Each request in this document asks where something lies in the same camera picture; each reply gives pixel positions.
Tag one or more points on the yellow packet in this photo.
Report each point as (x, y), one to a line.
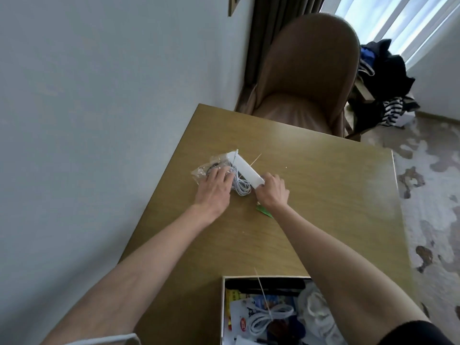
(233, 300)

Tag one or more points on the black white striped garment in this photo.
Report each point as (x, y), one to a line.
(392, 111)

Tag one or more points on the white power strip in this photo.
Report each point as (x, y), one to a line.
(248, 172)

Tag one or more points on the white sheer curtain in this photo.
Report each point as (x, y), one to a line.
(391, 21)

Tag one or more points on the pile of dark clothes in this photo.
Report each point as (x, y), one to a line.
(386, 75)

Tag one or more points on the wooden picture frame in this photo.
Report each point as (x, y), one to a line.
(234, 4)

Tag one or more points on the white cardboard box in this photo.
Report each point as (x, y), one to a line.
(224, 308)

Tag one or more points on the person's right hand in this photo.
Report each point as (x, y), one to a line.
(275, 195)

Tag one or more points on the dark brown curtain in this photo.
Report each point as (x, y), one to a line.
(273, 28)

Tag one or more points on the black sleeve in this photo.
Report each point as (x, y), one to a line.
(417, 334)

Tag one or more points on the white sleeve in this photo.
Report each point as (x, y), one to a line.
(107, 340)

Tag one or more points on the white zip tie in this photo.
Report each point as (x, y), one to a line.
(263, 292)

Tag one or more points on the white packet with red label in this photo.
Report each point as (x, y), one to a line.
(242, 321)

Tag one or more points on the person's right thumb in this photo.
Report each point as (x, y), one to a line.
(260, 187)

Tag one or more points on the person's left fingers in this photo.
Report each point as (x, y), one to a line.
(222, 173)

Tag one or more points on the wooden side table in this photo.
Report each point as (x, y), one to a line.
(359, 104)

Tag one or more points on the green plastic scrap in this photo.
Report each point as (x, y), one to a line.
(264, 211)

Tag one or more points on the brown leather chair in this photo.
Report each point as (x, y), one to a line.
(305, 78)

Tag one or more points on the white crumpled plastic bag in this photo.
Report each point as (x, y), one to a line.
(318, 312)

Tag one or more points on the person's right forearm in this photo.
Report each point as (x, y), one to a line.
(330, 269)

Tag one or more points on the person's left forearm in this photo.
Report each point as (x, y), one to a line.
(136, 276)

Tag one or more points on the clear plastic bag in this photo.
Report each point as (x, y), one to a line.
(203, 170)

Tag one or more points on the thin pale stick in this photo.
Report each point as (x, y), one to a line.
(255, 159)

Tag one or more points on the person's left hand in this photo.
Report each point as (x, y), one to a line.
(212, 193)

